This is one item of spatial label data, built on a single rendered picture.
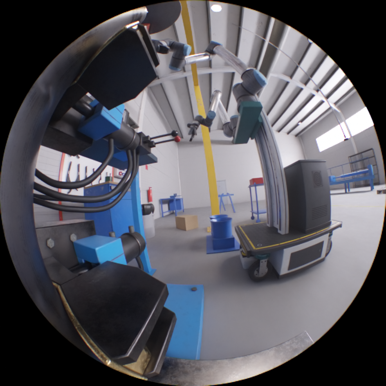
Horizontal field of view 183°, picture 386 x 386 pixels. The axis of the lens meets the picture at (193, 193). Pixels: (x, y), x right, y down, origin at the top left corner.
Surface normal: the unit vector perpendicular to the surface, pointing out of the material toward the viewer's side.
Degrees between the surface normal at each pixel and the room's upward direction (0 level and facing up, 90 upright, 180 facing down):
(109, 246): 90
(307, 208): 90
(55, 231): 90
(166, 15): 180
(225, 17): 174
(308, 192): 90
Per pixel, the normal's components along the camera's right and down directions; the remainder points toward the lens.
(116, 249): 0.99, -0.11
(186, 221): 0.60, -0.11
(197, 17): 0.21, 0.98
